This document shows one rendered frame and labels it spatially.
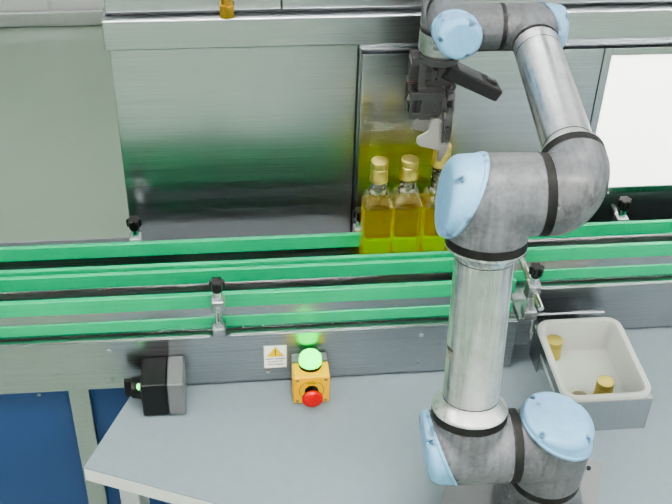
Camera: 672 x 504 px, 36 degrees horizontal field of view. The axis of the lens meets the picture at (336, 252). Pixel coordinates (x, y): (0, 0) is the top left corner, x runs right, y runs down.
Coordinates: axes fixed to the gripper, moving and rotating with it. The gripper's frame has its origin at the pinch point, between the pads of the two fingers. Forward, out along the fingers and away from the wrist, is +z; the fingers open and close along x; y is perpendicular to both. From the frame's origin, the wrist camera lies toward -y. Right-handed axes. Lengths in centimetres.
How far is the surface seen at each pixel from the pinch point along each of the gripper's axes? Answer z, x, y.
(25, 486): 72, 16, 85
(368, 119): 0.3, -11.8, 12.6
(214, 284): 17.4, 17.1, 42.8
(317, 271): 23.2, 6.8, 23.4
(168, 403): 41, 24, 52
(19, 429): 55, 16, 84
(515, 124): 2.6, -12.7, -17.2
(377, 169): 3.1, 1.8, 12.1
